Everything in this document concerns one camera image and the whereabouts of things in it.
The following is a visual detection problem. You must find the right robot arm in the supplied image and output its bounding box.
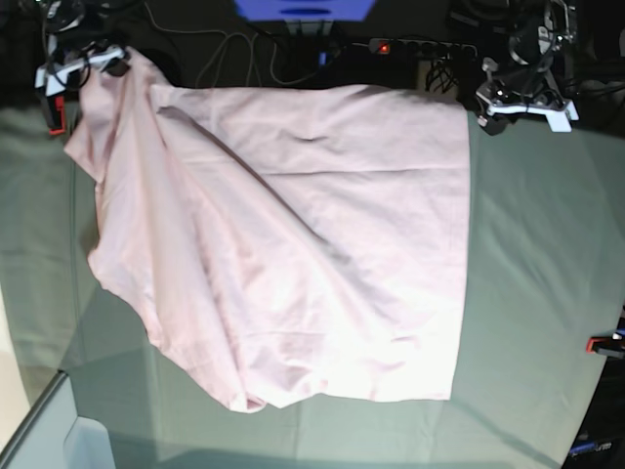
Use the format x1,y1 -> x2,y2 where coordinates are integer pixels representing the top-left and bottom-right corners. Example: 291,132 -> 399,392
34,1 -> 141,98

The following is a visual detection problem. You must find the black power strip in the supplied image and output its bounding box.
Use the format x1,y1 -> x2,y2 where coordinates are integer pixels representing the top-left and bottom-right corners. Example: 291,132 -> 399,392
368,38 -> 478,61

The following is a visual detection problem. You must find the white cable loop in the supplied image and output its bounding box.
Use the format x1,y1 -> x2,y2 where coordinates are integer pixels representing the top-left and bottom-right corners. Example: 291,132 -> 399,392
146,0 -> 294,89

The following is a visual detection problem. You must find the red black clamp left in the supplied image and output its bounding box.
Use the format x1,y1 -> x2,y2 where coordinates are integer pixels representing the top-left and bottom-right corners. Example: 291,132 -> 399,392
41,95 -> 66,136

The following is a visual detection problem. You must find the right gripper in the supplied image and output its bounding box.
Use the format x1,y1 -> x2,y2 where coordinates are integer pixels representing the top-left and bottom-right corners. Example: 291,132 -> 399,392
34,46 -> 130,96

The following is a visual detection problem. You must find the white plastic bin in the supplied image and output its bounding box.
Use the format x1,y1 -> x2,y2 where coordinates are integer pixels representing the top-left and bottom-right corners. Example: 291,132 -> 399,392
63,417 -> 116,469

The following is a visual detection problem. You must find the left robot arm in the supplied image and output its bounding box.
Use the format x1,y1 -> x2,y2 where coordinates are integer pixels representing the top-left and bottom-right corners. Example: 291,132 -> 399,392
475,1 -> 579,136

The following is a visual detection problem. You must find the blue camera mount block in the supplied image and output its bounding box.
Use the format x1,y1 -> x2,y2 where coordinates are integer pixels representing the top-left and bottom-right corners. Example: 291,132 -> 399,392
234,0 -> 376,21

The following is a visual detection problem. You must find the grey-green table cloth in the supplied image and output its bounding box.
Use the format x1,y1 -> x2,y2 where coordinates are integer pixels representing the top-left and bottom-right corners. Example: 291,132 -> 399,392
1,107 -> 624,468

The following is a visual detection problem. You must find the red black clamp right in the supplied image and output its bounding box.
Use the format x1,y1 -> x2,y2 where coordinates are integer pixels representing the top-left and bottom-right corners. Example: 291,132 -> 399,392
586,329 -> 625,360

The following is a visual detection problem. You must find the pink t-shirt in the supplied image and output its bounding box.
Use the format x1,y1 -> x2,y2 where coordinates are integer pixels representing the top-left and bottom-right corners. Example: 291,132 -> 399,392
65,53 -> 471,413

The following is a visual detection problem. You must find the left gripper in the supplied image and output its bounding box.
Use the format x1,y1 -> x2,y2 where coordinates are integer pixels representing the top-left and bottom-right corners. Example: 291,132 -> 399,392
476,57 -> 579,136

